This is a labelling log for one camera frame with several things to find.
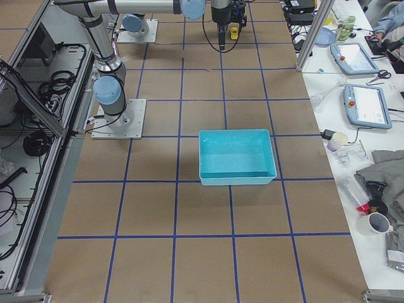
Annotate teal plastic bin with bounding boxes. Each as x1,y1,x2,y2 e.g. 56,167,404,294
199,129,277,186

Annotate white mug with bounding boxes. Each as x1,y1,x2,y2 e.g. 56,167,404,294
356,213,393,235

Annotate light blue plate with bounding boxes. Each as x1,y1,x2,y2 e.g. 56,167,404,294
315,27,336,47

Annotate paper cup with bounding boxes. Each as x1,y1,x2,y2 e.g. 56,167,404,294
326,132,348,152

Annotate grey cloth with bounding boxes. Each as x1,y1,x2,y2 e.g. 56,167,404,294
355,150,403,223

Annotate yellow beetle toy car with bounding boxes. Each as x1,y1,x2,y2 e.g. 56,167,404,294
230,27,239,41

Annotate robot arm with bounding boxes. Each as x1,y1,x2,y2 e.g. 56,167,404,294
54,0,247,60
54,1,131,128

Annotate clear light bulb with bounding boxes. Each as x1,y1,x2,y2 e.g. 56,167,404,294
309,81,345,110

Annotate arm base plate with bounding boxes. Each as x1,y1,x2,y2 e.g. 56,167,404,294
91,98,146,140
117,19,158,44

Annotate aluminium frame post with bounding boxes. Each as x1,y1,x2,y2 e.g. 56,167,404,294
296,0,334,72

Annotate upper teach pendant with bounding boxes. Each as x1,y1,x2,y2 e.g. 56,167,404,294
330,43,379,75

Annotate teach pendant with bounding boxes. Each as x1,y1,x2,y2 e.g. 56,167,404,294
343,84,392,129
330,43,379,75

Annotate lower teach pendant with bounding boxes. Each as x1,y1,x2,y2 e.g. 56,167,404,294
343,84,392,129

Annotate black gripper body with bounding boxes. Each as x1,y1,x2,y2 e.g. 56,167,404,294
211,6,247,31

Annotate scissors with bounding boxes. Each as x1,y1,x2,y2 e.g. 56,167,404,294
366,69,391,85

